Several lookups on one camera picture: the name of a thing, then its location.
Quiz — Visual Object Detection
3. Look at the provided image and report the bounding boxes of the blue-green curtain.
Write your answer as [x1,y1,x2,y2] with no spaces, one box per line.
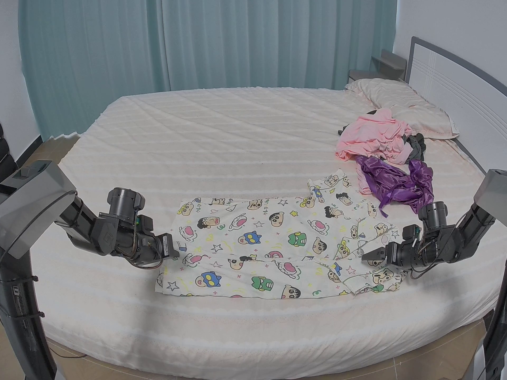
[18,0,398,141]

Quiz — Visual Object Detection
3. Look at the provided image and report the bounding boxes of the black garment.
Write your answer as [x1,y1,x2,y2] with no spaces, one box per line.
[337,108,383,137]

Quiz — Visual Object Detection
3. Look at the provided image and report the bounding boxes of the purple satin garment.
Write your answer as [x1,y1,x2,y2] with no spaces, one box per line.
[355,155,435,219]

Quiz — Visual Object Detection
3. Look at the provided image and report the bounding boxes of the pale pink garment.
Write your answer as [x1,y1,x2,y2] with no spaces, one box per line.
[356,173,373,196]

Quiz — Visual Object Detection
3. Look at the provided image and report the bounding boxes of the white printed pyjama top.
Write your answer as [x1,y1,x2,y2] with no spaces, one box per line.
[154,168,405,301]

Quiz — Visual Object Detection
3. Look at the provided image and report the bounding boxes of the cream pillow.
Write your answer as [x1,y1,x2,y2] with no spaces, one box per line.
[345,78,460,139]

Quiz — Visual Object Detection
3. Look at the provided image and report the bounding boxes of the dark grey chair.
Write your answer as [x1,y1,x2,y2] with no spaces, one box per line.
[0,123,16,173]

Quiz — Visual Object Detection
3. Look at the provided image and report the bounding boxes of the grey bedside table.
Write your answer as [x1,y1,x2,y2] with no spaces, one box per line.
[349,49,409,84]

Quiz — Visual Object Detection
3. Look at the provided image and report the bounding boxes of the dark grey garment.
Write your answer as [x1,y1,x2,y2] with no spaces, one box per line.
[404,132,428,161]

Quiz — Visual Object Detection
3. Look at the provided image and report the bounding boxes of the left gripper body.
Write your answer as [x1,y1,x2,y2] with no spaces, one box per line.
[140,232,181,269]

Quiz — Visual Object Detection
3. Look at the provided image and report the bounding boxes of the bed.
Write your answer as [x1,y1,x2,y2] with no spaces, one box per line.
[31,36,507,380]

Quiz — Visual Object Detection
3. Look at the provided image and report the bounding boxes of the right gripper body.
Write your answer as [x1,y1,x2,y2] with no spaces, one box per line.
[383,239,422,271]

